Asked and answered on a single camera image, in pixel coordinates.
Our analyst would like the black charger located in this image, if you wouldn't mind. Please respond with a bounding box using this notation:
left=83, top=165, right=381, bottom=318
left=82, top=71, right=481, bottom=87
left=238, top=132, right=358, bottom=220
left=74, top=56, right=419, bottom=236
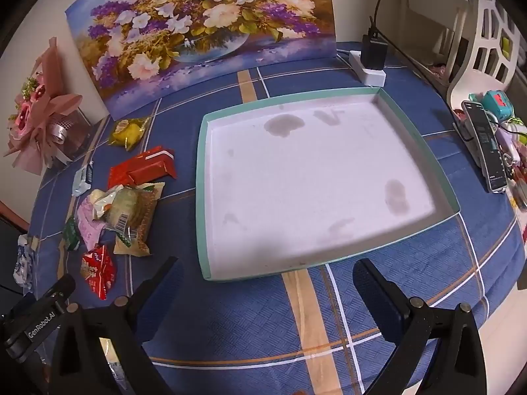
left=361, top=29, right=388, bottom=70

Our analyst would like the red festive snack packet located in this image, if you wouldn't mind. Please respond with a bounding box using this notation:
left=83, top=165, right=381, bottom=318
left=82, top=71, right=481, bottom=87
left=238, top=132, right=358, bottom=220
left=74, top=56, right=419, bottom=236
left=80, top=245, right=115, bottom=300

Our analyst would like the white green gum packet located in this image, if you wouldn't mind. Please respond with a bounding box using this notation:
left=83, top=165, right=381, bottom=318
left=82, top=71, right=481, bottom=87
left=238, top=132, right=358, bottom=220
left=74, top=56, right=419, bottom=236
left=72, top=162, right=95, bottom=197

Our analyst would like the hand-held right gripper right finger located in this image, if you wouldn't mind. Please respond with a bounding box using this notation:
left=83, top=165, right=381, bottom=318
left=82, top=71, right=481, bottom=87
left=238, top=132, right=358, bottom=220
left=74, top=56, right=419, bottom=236
left=352, top=258, right=495, bottom=395

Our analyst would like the flower painting poster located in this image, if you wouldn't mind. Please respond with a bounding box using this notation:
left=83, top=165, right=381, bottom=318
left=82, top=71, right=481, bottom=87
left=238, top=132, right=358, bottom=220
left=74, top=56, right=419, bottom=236
left=65, top=0, right=337, bottom=121

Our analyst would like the pink clear gift box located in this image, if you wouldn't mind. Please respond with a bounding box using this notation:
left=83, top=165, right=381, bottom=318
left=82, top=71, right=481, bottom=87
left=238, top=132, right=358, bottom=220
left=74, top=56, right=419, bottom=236
left=53, top=109, right=93, bottom=161

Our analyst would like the black charger cable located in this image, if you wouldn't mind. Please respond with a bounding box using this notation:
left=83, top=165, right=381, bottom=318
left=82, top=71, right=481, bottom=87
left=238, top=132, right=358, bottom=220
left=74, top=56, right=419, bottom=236
left=368, top=0, right=408, bottom=38

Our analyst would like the blue plaid tablecloth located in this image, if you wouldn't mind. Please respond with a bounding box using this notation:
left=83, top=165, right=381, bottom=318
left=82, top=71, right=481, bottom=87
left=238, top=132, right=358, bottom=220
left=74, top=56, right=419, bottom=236
left=31, top=41, right=527, bottom=395

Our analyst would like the teal cardboard tray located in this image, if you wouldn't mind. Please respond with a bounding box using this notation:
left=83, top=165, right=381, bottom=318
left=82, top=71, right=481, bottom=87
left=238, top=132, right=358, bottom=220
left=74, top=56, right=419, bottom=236
left=197, top=87, right=460, bottom=282

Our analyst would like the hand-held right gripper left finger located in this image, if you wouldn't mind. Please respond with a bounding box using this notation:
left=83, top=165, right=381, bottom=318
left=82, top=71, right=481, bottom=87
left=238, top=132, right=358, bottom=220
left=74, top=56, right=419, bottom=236
left=51, top=257, right=182, bottom=395

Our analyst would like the brown gold pastry packet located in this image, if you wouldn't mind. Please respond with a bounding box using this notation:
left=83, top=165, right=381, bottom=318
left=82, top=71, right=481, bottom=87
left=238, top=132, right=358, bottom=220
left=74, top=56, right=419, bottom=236
left=113, top=183, right=165, bottom=258

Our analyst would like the crumpled white blue wrapper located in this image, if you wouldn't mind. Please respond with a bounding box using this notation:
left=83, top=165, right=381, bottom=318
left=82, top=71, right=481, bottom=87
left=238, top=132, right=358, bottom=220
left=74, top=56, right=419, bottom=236
left=12, top=234, right=40, bottom=291

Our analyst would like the white power strip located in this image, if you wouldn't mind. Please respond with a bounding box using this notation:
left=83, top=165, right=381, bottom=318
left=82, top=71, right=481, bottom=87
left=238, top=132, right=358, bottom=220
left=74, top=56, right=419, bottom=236
left=349, top=50, right=387, bottom=87

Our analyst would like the white lattice chair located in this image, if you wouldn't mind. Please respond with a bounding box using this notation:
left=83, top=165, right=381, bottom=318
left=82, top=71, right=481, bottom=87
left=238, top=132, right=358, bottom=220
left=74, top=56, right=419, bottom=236
left=447, top=0, right=523, bottom=112

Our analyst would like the pale green snack packet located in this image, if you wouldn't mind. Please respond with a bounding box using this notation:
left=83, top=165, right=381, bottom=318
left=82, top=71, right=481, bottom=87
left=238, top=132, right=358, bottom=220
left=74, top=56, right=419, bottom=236
left=105, top=185, right=143, bottom=239

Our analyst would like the pink snack packet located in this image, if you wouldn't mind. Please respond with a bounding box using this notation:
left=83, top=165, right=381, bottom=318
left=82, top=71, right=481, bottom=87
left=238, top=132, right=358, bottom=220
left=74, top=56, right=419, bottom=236
left=77, top=197, right=114, bottom=248

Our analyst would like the red white-striped snack packet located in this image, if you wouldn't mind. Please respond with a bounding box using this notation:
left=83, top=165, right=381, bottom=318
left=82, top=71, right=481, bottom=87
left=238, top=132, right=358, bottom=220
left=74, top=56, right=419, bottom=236
left=127, top=147, right=177, bottom=184

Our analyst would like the teal toy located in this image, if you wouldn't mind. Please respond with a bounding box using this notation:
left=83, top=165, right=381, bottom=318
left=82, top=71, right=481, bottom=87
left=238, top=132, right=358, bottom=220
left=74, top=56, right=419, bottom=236
left=469, top=90, right=515, bottom=122

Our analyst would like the red patterned snack packet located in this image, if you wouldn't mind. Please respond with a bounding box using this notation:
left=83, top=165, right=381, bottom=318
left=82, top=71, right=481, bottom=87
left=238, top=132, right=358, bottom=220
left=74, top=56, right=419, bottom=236
left=108, top=160, right=136, bottom=190

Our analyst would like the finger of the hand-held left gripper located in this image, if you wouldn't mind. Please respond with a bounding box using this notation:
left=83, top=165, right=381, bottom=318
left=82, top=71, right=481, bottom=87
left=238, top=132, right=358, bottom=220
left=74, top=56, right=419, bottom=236
left=39, top=275, right=77, bottom=303

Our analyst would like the yellow snack packet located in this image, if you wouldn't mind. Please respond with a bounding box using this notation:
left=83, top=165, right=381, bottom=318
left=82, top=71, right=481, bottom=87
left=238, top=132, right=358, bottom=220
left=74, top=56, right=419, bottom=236
left=108, top=117, right=152, bottom=151

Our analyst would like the pile of small trinkets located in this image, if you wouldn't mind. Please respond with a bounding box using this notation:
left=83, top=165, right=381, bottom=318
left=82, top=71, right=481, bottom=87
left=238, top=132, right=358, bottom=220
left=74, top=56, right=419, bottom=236
left=496, top=119, right=527, bottom=210

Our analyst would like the cream jelly cup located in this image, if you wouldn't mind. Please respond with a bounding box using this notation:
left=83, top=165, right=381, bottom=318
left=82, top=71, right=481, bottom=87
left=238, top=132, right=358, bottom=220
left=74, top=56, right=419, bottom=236
left=88, top=189, right=114, bottom=219

